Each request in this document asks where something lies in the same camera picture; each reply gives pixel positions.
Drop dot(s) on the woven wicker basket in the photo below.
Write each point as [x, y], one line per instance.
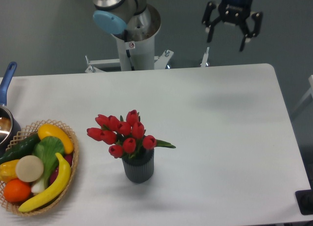
[21, 135]

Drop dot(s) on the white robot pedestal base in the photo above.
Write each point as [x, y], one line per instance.
[133, 56]

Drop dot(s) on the black device at table edge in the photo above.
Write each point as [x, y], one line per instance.
[305, 201]

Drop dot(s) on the blue handled saucepan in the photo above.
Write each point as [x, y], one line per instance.
[8, 124]

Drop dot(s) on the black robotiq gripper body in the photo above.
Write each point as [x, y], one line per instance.
[234, 12]

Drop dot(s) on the dark red vegetable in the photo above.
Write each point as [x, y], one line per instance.
[53, 176]

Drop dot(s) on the yellow banana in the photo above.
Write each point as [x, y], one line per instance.
[52, 191]

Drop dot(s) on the beige round disc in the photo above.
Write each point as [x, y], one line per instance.
[29, 168]

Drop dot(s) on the red tulip bouquet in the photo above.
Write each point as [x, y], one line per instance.
[126, 137]

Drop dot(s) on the orange fruit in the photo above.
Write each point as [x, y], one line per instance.
[16, 191]

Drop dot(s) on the yellow bell pepper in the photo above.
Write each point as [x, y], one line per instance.
[7, 170]

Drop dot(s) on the green bok choy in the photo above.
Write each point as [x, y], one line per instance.
[45, 150]

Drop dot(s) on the dark grey ribbed vase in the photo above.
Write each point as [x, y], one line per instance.
[139, 170]

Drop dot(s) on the green cucumber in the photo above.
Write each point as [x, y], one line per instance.
[21, 149]

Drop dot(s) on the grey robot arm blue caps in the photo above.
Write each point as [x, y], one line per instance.
[113, 16]

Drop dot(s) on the white furniture frame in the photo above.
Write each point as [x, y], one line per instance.
[304, 101]

